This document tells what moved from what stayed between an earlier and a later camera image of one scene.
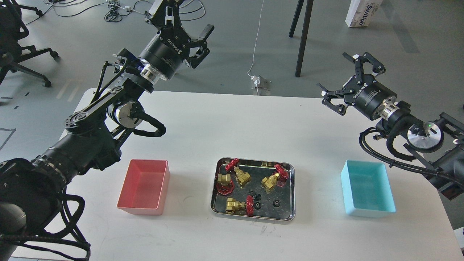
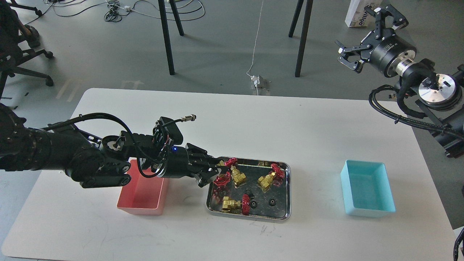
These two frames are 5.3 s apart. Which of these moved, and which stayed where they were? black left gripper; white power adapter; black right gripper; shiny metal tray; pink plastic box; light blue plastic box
Moved: black right gripper; black left gripper
Stayed: white power adapter; shiny metal tray; pink plastic box; light blue plastic box
